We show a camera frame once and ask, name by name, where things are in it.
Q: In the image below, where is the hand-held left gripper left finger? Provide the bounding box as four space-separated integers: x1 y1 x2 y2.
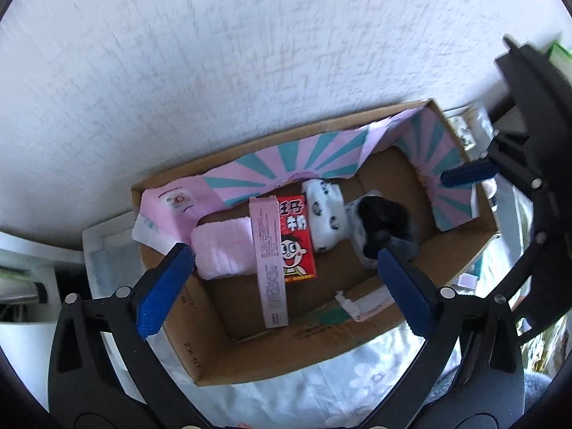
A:
47 242 208 429

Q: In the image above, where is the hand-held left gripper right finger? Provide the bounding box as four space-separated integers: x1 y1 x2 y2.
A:
357 248 524 429

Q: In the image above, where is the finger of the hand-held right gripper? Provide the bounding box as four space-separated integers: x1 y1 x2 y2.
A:
440 33 572 189
474 174 572 334

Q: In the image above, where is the printed tissue packet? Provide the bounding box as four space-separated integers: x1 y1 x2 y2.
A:
447 114 477 151

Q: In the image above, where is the clear plastic packet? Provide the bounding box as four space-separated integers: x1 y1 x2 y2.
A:
469 105 493 144

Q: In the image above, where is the black sock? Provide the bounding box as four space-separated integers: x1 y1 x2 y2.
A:
352 193 421 270

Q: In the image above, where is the cardboard box with pink lining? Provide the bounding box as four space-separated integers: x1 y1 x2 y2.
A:
131 98 501 387

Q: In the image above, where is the long pink box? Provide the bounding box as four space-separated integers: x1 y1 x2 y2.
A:
249 197 291 330

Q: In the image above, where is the white panda sock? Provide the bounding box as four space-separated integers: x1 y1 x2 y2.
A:
301 179 347 253

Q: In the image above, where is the red milk carton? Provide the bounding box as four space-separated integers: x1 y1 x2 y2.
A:
277 194 318 283

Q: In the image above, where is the light blue floral cloth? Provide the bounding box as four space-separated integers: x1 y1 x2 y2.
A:
89 174 543 429

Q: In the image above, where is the silver black cylinder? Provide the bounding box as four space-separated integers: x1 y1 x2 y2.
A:
0 281 48 307

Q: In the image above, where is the green tissue pack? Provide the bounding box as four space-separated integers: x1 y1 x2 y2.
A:
547 42 572 73

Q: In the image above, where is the white shelving unit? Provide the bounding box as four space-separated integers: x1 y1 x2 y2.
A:
0 230 97 412

